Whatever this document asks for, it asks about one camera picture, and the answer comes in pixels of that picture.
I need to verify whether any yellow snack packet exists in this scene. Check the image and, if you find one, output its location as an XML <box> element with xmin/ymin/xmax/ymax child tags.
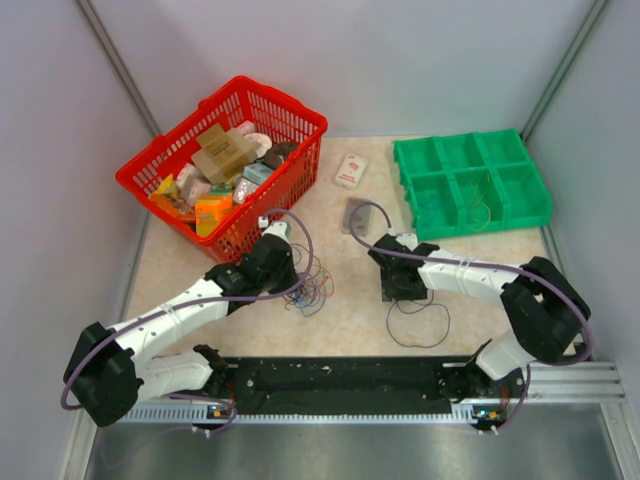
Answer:
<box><xmin>148</xmin><ymin>174</ymin><xmax>196</xmax><ymax>224</ymax></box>

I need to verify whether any aluminium frame rail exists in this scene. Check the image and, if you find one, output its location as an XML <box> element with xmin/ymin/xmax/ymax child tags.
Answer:
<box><xmin>526</xmin><ymin>360</ymin><xmax>626</xmax><ymax>404</ymax></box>

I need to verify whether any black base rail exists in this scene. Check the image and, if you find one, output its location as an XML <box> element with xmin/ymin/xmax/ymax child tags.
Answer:
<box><xmin>169</xmin><ymin>355</ymin><xmax>531</xmax><ymax>417</ymax></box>

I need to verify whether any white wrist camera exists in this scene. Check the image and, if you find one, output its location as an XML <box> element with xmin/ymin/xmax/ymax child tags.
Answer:
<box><xmin>258</xmin><ymin>216</ymin><xmax>292</xmax><ymax>243</ymax></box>
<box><xmin>396</xmin><ymin>233</ymin><xmax>419</xmax><ymax>252</ymax></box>

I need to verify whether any white red card box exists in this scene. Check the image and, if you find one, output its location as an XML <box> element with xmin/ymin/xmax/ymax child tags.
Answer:
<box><xmin>333</xmin><ymin>154</ymin><xmax>369</xmax><ymax>190</ymax></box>

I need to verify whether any red plastic basket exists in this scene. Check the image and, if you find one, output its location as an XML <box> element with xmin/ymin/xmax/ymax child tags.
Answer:
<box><xmin>116</xmin><ymin>76</ymin><xmax>328</xmax><ymax>262</ymax></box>

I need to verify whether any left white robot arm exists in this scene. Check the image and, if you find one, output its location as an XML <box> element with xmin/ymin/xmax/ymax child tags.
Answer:
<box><xmin>63</xmin><ymin>221</ymin><xmax>299</xmax><ymax>427</ymax></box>

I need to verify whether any coloured wire bundle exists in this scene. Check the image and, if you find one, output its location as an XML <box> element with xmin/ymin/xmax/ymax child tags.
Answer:
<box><xmin>281</xmin><ymin>242</ymin><xmax>335</xmax><ymax>318</ymax></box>

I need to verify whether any pink wrapped pack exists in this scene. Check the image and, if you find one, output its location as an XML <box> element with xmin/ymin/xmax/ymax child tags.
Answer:
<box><xmin>175</xmin><ymin>163</ymin><xmax>211</xmax><ymax>204</ymax></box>

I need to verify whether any yellow wire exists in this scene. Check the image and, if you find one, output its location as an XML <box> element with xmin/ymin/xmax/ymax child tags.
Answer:
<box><xmin>467</xmin><ymin>172</ymin><xmax>496</xmax><ymax>231</ymax></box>

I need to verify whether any white slotted cable duct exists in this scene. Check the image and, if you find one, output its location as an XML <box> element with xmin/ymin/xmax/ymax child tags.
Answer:
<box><xmin>119</xmin><ymin>403</ymin><xmax>234</xmax><ymax>424</ymax></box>

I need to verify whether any dark brown wire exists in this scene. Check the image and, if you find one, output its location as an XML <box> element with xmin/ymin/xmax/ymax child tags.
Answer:
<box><xmin>385</xmin><ymin>289</ymin><xmax>451</xmax><ymax>349</ymax></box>

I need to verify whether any white pink pouch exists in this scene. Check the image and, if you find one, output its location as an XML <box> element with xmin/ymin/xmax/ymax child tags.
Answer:
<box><xmin>236</xmin><ymin>120</ymin><xmax>273</xmax><ymax>158</ymax></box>

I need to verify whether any green compartment tray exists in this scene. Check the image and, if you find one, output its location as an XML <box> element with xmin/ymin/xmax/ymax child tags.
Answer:
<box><xmin>393</xmin><ymin>129</ymin><xmax>552</xmax><ymax>241</ymax></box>

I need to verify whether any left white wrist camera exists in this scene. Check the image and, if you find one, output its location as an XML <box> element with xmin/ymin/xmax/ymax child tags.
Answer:
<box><xmin>258</xmin><ymin>216</ymin><xmax>292</xmax><ymax>243</ymax></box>

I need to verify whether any teal small box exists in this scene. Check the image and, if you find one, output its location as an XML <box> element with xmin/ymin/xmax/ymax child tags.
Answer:
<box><xmin>243</xmin><ymin>162</ymin><xmax>274</xmax><ymax>186</ymax></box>

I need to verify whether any dark brown round item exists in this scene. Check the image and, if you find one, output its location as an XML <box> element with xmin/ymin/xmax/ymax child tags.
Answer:
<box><xmin>262</xmin><ymin>141</ymin><xmax>298</xmax><ymax>170</ymax></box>

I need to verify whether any brown cardboard box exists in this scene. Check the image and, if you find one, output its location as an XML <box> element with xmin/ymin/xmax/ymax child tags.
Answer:
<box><xmin>191</xmin><ymin>124</ymin><xmax>257</xmax><ymax>184</ymax></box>

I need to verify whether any orange snack box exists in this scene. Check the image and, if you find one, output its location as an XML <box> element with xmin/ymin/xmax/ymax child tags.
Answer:
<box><xmin>194</xmin><ymin>195</ymin><xmax>234</xmax><ymax>237</ymax></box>

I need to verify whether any clear plastic card case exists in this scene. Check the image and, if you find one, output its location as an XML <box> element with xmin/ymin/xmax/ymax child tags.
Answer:
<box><xmin>341</xmin><ymin>197</ymin><xmax>372</xmax><ymax>236</ymax></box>

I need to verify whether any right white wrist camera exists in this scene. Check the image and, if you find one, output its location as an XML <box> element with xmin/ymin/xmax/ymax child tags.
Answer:
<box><xmin>396</xmin><ymin>233</ymin><xmax>419</xmax><ymax>252</ymax></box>

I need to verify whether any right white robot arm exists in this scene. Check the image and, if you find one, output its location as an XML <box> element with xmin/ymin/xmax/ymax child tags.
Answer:
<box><xmin>368</xmin><ymin>234</ymin><xmax>593</xmax><ymax>400</ymax></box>

